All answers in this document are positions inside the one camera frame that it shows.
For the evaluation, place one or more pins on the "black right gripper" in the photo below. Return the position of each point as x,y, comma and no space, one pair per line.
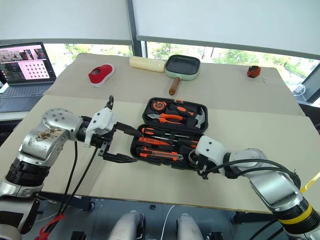
201,161

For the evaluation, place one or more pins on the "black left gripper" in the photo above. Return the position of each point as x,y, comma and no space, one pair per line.
107,140

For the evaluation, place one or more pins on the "orange tool black print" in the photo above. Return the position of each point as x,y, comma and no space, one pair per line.
152,141

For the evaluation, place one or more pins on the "orange utility knife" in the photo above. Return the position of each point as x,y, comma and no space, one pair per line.
160,153

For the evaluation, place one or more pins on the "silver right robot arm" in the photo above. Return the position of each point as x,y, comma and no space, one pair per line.
270,175

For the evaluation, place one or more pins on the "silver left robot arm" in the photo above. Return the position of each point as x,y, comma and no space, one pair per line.
50,135

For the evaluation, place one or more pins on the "black plastic tool case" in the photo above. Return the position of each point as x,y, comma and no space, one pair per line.
172,130

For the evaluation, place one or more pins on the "orange black claw hammer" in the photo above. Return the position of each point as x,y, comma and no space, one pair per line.
183,110

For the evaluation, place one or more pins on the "orange black tape measure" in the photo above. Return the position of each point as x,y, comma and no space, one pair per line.
158,105

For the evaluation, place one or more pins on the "small black floor object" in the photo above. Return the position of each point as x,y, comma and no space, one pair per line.
152,207

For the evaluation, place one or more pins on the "grey rounded robot leg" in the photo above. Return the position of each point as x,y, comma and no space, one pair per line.
126,226
188,227

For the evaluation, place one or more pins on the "red slipper white sole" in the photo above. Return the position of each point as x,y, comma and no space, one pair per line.
101,73

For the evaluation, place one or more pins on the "cream plastic cylinder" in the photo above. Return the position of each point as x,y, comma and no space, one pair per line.
146,64

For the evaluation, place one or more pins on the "green square frying pan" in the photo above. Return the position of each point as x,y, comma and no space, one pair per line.
183,67

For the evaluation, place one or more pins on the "dark window mullion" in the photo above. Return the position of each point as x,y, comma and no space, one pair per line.
137,42

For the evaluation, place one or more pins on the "small red black object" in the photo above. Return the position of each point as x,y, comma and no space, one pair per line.
253,72

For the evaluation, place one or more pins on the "red zip tie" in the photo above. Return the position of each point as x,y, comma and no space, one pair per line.
46,230

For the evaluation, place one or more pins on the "open laptop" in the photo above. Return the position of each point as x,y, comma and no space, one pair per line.
25,72

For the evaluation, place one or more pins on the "white charger block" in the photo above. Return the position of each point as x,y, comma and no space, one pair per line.
298,89

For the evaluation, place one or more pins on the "white roller blind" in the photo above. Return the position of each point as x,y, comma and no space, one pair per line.
62,18
225,21

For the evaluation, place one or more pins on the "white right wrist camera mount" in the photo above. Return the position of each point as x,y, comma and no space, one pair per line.
211,147

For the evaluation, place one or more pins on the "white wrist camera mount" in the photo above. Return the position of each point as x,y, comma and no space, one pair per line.
211,147
102,120

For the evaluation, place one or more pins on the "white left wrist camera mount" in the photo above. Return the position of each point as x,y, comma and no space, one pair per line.
102,120

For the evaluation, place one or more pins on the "black table frame bar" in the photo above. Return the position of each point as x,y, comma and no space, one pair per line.
75,202

